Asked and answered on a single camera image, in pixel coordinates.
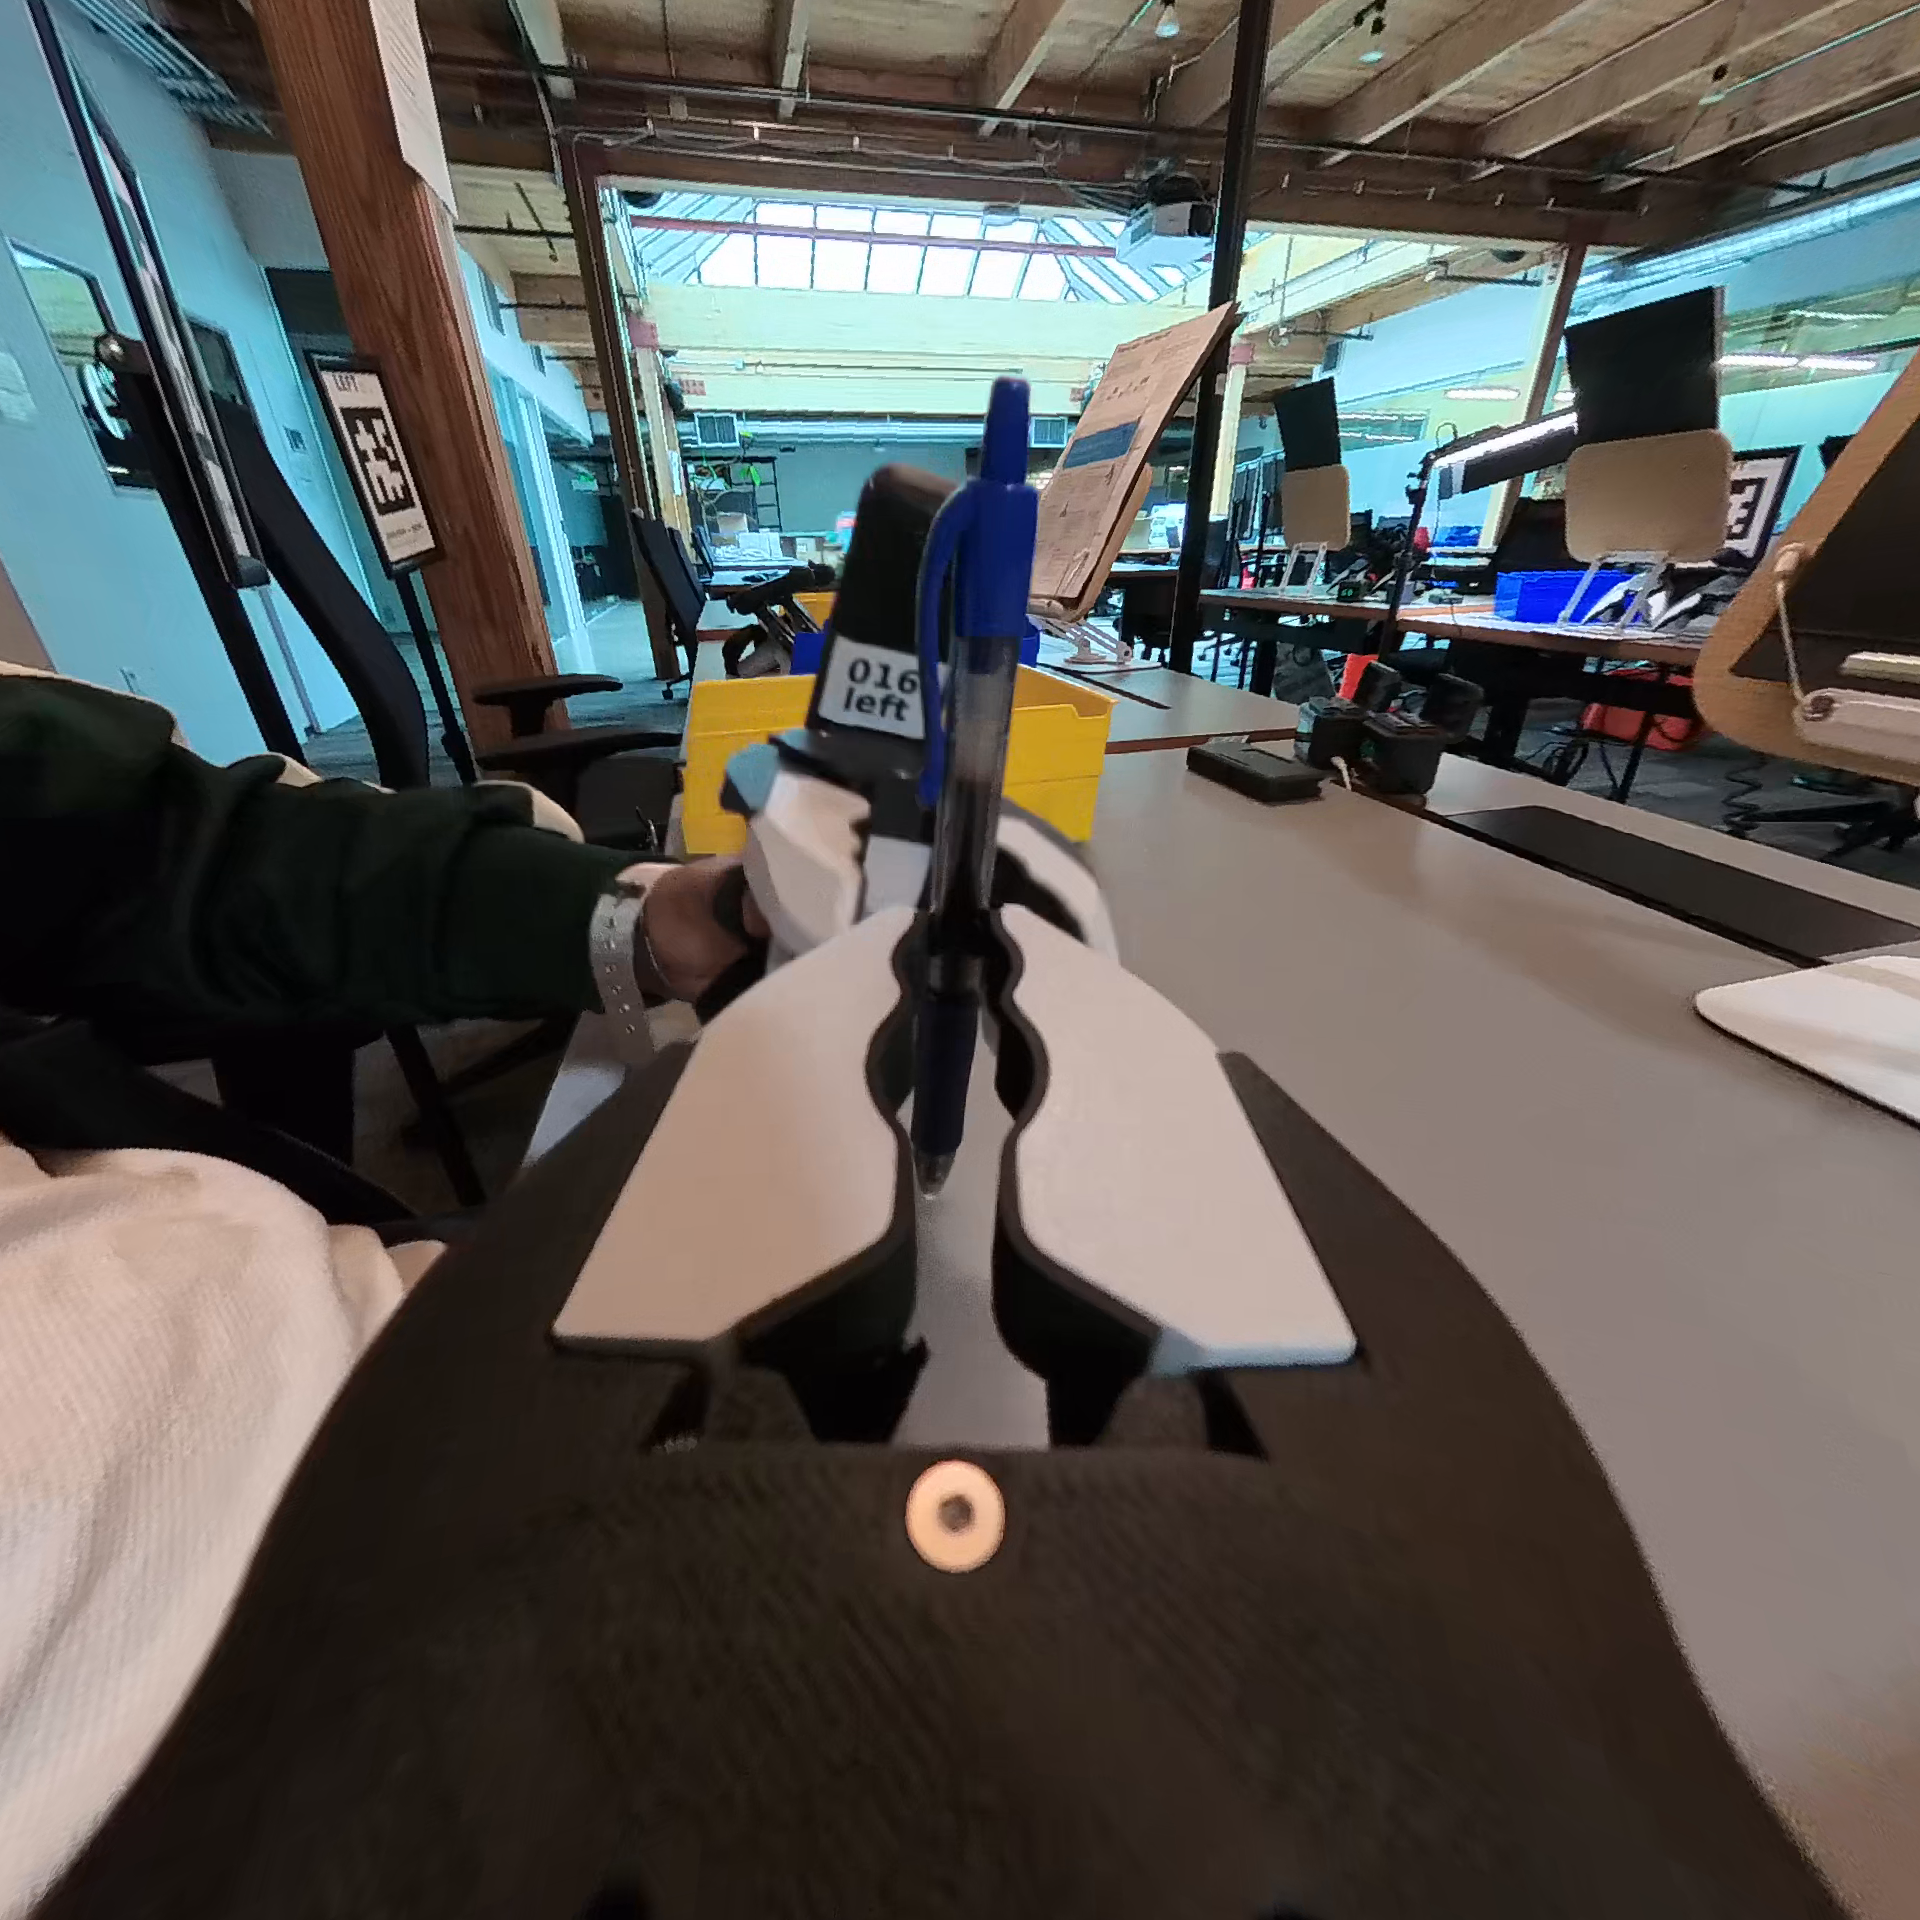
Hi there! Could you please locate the blue ballpoint pen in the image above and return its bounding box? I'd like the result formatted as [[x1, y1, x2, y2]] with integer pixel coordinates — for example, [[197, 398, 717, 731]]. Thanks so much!
[[910, 376, 1041, 1199]]

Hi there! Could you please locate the small marker poster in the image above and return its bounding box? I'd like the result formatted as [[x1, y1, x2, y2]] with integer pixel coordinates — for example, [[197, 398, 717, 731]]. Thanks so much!
[[1726, 448, 1801, 560]]

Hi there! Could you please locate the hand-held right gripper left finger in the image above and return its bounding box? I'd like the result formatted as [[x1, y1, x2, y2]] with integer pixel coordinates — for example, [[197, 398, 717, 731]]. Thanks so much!
[[552, 903, 925, 1444]]

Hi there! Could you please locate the wooden pillar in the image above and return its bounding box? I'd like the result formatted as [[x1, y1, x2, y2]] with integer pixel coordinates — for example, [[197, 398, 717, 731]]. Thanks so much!
[[247, 0, 565, 752]]

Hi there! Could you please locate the white paper notice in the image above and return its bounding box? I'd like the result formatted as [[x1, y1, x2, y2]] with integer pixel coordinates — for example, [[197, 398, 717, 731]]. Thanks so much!
[[368, 0, 459, 220]]

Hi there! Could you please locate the black desk mat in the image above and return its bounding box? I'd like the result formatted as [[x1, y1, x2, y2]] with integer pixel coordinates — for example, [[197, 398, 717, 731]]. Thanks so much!
[[1440, 804, 1920, 969]]

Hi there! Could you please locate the white stand base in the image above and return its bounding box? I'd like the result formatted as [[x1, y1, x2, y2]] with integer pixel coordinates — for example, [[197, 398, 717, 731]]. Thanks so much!
[[1697, 952, 1920, 1127]]

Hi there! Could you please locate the person's left forearm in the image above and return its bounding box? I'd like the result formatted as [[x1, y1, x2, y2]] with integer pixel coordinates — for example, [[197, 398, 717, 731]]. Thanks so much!
[[0, 674, 647, 1038]]

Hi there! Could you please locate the blue plastic bin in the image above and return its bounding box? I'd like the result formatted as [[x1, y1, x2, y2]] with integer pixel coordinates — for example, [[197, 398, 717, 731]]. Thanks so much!
[[1494, 567, 1643, 624], [792, 587, 1045, 671]]

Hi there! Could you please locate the silver wristwatch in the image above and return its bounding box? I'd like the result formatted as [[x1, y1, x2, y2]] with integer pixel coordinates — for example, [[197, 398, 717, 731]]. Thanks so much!
[[586, 883, 656, 1058]]

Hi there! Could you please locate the black rectangular case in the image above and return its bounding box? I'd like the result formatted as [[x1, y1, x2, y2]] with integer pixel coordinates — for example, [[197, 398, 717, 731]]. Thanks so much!
[[1185, 737, 1322, 804]]

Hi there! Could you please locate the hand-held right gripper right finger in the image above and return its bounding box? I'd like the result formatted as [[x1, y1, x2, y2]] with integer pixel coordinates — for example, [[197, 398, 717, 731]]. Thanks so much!
[[991, 908, 1360, 1450]]

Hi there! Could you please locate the black framed display panel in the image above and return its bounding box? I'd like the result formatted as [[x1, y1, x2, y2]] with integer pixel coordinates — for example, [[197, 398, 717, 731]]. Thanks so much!
[[31, 0, 319, 769]]

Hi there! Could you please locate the yellow plastic bin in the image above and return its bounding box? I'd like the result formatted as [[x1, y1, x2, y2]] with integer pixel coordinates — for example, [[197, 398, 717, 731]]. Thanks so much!
[[679, 662, 1117, 859]]

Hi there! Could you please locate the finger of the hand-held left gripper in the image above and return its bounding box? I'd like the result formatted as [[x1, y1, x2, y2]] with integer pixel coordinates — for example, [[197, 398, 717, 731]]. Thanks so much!
[[866, 803, 1123, 962], [721, 743, 874, 962]]

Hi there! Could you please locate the grey desk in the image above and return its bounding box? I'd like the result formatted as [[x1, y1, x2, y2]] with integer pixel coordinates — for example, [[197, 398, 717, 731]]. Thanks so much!
[[527, 662, 1920, 1920]]

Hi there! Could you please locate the cardboard backed board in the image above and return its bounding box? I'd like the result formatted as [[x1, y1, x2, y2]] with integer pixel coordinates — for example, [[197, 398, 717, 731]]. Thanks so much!
[[1271, 376, 1353, 548], [1560, 287, 1741, 566]]

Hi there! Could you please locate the person's dark green jacket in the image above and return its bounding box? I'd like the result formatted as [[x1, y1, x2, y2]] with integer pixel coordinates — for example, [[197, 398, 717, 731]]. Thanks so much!
[[0, 998, 431, 1240]]

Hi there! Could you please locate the black board with wooden back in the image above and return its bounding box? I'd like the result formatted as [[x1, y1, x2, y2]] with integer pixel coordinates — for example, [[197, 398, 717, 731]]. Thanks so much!
[[1697, 382, 1920, 790]]

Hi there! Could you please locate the white sign stand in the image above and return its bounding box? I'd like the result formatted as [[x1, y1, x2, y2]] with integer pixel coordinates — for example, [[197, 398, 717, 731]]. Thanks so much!
[[1037, 609, 1163, 671]]

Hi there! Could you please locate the person's left hand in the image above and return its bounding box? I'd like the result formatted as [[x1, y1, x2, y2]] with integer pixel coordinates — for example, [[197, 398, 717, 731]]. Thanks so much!
[[639, 856, 770, 1008]]

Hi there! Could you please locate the framed marker poster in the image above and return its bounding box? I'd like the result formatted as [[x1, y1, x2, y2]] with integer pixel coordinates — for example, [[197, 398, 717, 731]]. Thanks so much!
[[306, 353, 449, 579]]

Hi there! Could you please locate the black metal pole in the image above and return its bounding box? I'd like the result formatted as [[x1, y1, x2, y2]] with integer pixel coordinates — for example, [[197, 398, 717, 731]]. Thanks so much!
[[1169, 0, 1279, 676]]

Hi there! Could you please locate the brown cardboard sign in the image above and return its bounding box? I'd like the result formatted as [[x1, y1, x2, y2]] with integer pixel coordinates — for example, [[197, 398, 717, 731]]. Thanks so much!
[[1026, 300, 1243, 617]]

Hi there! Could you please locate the person's white shirt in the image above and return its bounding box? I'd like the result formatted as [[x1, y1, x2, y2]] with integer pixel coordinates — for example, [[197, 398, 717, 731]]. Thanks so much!
[[0, 1142, 454, 1914]]

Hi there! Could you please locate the black charging dock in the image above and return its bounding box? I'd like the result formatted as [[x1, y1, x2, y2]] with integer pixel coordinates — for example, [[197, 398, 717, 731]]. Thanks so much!
[[1295, 662, 1488, 798]]

